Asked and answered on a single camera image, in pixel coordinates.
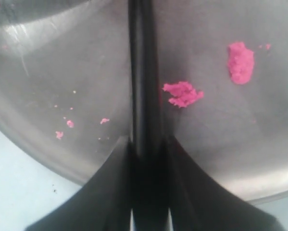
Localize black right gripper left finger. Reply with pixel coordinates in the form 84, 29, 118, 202
26, 137, 131, 231

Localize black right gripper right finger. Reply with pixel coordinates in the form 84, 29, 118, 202
165, 136, 284, 231

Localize pink crumb upper right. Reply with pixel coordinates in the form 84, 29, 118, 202
227, 42, 255, 85

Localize pink crumb lower right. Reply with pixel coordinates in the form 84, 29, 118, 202
162, 81, 204, 108

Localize pink crumb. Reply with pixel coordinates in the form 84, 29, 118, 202
162, 81, 204, 108
227, 42, 255, 85

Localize round steel plate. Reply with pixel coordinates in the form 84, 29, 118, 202
0, 0, 288, 203

